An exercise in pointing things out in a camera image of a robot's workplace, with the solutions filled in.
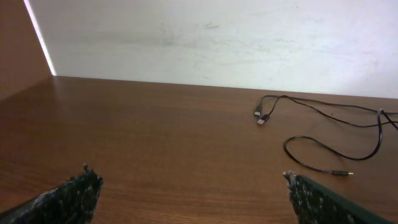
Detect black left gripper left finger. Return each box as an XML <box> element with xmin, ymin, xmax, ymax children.
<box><xmin>1</xmin><ymin>164</ymin><xmax>103</xmax><ymax>224</ymax></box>

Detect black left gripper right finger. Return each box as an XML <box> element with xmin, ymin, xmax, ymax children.
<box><xmin>283</xmin><ymin>172</ymin><xmax>391</xmax><ymax>224</ymax></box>

